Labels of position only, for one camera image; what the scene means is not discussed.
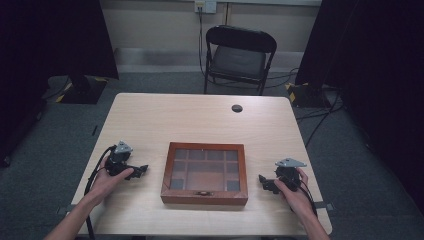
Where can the wooden box with glass lid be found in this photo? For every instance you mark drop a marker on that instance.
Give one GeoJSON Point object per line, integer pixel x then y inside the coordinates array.
{"type": "Point", "coordinates": [205, 173]}

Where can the black folding chair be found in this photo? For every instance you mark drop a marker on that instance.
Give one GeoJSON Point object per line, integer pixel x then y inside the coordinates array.
{"type": "Point", "coordinates": [238, 58]}

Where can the black curtain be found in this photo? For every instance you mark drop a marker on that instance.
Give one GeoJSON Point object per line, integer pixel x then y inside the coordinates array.
{"type": "Point", "coordinates": [370, 83]}
{"type": "Point", "coordinates": [43, 66]}

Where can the person's right hand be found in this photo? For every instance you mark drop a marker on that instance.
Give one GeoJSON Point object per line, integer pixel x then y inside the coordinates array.
{"type": "Point", "coordinates": [295, 195]}

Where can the person's left hand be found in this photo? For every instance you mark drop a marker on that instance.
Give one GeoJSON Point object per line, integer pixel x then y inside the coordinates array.
{"type": "Point", "coordinates": [107, 181]}

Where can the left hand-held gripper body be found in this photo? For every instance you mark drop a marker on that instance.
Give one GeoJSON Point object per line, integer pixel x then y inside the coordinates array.
{"type": "Point", "coordinates": [117, 159]}

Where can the black stand base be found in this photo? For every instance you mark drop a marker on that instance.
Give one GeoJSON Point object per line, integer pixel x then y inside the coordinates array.
{"type": "Point", "coordinates": [81, 88]}
{"type": "Point", "coordinates": [305, 93]}

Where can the white wall socket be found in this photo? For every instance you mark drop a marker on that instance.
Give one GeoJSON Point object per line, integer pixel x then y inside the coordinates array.
{"type": "Point", "coordinates": [205, 6]}

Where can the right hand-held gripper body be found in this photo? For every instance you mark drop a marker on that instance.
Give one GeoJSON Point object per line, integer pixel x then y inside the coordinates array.
{"type": "Point", "coordinates": [288, 173]}

